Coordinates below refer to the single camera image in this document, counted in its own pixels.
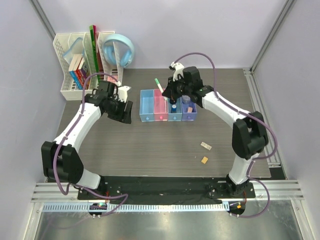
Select orange eraser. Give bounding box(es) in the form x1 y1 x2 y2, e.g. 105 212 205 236
201 156 208 164

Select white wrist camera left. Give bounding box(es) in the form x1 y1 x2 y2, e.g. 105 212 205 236
116 85 131 103

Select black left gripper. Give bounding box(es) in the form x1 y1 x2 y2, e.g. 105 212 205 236
104 96 132 124

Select red plastic folder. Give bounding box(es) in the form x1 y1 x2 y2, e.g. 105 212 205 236
93 25 104 72

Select stack of books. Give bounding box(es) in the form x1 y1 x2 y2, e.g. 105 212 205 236
68 54 90 90

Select clear jar of paperclips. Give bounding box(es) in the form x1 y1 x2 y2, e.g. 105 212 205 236
181 95 191 105

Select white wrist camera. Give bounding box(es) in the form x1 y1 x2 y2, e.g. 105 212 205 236
169 62 185 82
116 85 131 103

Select clear eraser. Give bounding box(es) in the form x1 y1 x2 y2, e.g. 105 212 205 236
200 142 212 151

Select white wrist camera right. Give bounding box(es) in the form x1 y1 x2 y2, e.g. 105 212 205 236
169 62 185 82

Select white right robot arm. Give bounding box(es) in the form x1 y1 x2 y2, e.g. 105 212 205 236
162 63 269 198

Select purple plastic bin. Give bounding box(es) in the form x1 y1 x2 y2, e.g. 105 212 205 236
181 95 197 121

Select light blue headphones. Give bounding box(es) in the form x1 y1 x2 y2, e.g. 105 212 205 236
101 33 135 68

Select blue stamp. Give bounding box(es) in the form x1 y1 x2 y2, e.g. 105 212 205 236
170 104 177 114

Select green plastic folder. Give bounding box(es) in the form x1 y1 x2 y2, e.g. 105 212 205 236
89 25 100 73

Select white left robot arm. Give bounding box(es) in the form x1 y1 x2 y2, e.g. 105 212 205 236
41 81 133 200

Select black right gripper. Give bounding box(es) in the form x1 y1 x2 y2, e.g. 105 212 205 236
163 75 191 101

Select white file organizer rack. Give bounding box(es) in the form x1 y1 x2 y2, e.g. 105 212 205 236
52 31 124 101

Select light blue end bin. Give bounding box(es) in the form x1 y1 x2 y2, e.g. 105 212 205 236
139 89 155 122

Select green capped white marker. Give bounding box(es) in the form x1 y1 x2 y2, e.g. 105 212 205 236
153 78 168 101

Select pink plastic bin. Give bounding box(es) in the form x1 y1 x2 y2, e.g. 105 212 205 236
153 89 168 122

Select red stamp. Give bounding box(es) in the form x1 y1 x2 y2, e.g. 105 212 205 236
169 99 177 105

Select blue clear pouch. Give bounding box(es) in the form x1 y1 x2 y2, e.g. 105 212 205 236
62 37 85 65

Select pink box in rack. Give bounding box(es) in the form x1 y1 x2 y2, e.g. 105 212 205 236
107 75 118 82

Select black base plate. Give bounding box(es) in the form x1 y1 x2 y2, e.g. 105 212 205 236
61 176 256 205

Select slotted cable duct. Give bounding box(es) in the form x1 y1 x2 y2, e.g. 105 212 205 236
42 201 230 213

